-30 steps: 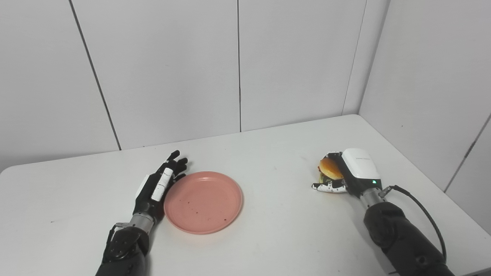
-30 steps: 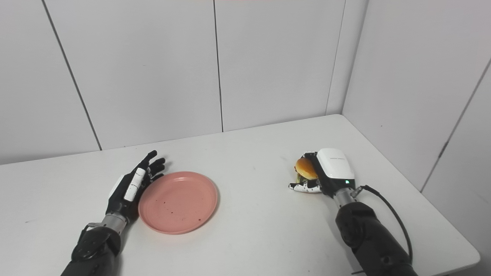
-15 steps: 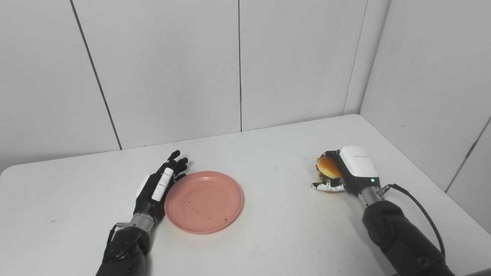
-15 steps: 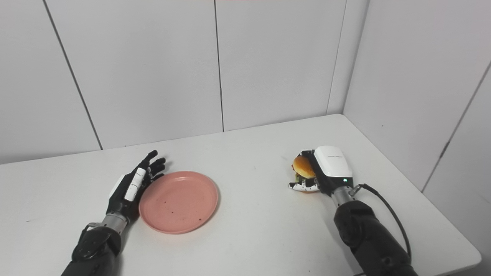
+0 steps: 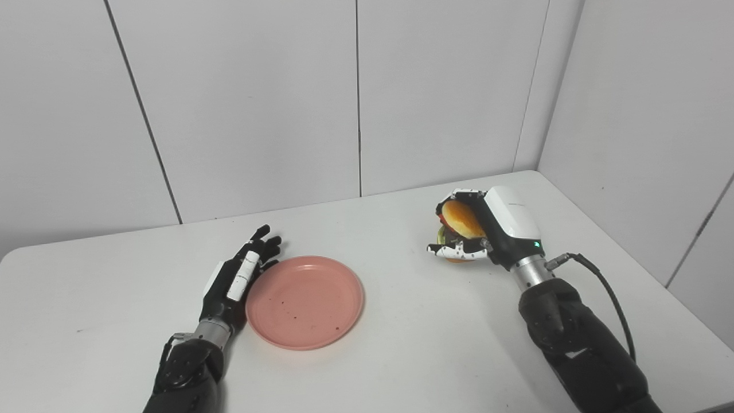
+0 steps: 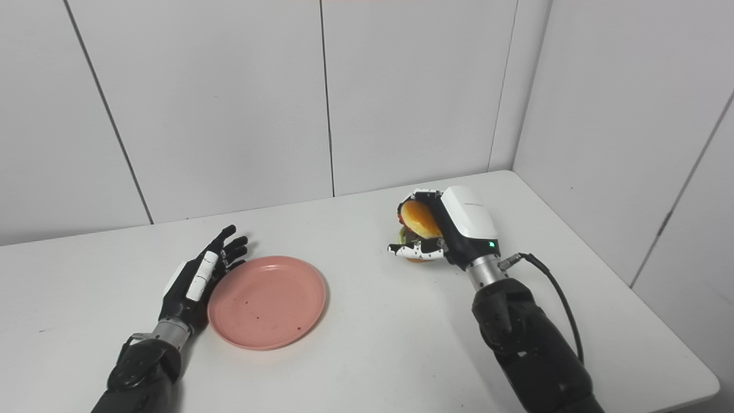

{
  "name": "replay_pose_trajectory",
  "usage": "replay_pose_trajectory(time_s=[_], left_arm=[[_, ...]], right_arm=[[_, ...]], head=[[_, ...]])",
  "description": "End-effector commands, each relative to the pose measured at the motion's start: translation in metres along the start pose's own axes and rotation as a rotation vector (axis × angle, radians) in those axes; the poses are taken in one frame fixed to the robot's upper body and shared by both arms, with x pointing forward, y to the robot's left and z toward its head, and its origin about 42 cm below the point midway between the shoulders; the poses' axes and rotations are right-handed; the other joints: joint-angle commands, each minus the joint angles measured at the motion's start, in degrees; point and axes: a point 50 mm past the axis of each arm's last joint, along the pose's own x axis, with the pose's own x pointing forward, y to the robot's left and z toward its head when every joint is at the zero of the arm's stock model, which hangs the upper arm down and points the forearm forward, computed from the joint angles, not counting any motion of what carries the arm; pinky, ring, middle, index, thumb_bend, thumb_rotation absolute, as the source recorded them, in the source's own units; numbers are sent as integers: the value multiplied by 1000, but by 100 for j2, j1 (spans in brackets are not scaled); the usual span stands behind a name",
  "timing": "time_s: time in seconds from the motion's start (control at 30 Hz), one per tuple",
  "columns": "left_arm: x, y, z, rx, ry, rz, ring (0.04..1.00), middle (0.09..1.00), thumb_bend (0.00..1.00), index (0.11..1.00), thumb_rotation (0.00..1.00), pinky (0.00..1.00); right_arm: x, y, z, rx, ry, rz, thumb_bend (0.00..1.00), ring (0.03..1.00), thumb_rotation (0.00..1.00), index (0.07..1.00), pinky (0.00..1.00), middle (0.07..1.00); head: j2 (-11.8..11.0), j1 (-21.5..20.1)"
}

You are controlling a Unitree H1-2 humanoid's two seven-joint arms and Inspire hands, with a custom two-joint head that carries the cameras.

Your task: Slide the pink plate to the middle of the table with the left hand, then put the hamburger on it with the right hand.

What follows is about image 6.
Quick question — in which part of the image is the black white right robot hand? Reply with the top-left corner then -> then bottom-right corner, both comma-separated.
388,185 -> 501,271

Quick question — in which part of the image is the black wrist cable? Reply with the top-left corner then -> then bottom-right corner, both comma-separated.
498,252 -> 585,365
116,333 -> 153,371

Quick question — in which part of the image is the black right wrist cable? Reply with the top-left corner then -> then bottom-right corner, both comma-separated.
498,252 -> 585,365

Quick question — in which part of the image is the toy hamburger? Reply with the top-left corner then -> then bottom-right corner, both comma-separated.
397,200 -> 444,263

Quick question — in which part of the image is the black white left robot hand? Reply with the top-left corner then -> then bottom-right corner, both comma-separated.
158,225 -> 249,334

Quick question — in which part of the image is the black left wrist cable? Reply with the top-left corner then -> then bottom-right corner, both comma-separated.
116,333 -> 153,371

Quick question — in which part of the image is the pink round plate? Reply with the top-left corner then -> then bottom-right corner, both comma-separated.
208,256 -> 327,351

